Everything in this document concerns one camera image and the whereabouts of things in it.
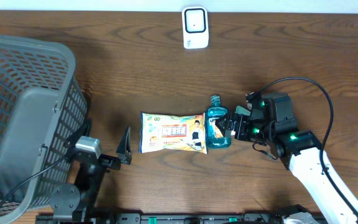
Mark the orange tissue pack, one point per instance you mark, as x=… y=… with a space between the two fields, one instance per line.
x=217 y=132

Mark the wet wipes pack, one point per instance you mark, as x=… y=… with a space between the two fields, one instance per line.
x=183 y=133

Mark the teal mouthwash bottle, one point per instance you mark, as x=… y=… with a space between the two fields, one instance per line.
x=216 y=110

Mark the grey plastic basket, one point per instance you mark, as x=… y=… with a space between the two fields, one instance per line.
x=41 y=104

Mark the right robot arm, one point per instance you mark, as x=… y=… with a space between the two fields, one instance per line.
x=269 y=121

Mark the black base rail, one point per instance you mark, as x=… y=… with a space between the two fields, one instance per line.
x=135 y=218

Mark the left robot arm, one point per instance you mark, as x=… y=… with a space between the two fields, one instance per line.
x=75 y=203

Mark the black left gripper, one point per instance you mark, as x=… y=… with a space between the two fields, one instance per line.
x=122 y=152

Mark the white barcode scanner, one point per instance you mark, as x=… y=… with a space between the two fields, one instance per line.
x=195 y=27

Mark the mint green wipes packet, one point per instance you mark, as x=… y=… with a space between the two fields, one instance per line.
x=243 y=111

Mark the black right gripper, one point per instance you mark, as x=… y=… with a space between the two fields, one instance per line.
x=241 y=132

